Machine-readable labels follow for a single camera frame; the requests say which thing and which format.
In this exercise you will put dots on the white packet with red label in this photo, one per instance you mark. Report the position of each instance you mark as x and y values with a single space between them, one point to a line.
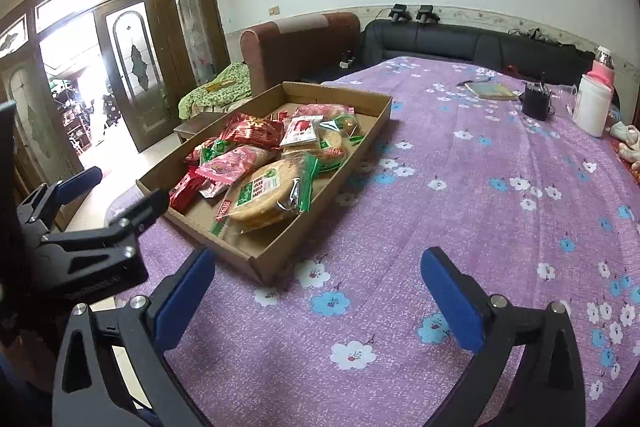
300 131

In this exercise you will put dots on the small red and white packet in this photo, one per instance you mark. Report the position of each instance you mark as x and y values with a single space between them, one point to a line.
212 189

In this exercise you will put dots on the brown armchair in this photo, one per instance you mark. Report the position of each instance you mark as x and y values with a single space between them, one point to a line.
300 52

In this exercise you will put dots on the black leather sofa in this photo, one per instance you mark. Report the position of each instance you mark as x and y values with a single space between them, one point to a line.
450 42

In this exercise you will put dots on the black device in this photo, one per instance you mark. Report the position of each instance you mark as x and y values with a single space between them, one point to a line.
400 13
427 14

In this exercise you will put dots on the pink-capped bottle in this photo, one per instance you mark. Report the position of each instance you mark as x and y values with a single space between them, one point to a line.
602 69

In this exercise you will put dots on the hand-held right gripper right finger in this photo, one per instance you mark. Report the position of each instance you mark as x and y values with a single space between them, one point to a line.
450 302

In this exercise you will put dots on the black bottle with wooden cap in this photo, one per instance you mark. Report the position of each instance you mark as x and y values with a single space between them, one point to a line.
535 104

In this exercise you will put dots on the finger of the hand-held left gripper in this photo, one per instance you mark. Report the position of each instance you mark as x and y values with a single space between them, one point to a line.
145 207
80 182

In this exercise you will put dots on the wooden glazed door leaf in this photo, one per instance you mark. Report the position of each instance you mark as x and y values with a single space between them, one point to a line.
160 127
30 107

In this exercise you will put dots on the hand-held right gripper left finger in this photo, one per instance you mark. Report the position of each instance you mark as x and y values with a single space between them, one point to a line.
185 302

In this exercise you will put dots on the thin booklet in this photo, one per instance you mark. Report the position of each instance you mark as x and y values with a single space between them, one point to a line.
492 91

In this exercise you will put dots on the white plastic jar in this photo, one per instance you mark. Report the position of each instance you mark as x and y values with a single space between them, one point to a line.
592 107

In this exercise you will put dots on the parked scooter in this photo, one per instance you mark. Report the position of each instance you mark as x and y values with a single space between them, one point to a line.
111 107

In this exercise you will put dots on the long red packet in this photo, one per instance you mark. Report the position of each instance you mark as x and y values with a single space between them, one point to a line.
185 194

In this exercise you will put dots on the large round biscuit packet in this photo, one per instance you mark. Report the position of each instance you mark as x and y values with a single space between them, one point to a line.
265 197

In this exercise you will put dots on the white power adapter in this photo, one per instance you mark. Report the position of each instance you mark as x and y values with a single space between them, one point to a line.
347 59

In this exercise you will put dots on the green patterned cloth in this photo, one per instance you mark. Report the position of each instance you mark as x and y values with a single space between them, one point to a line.
220 87

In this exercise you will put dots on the white plush toy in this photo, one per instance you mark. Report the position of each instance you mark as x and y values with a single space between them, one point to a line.
627 134

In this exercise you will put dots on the small red bag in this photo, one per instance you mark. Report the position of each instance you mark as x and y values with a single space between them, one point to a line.
511 70

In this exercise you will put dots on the red and gold packet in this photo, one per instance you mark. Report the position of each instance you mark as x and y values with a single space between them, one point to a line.
252 129

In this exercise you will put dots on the narrow glazed wooden panel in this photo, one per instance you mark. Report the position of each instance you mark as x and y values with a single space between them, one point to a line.
215 32

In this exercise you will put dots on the shallow cardboard box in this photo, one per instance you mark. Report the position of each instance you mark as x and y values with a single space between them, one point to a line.
340 99

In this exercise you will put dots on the wooden stool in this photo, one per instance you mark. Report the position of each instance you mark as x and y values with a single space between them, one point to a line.
197 124

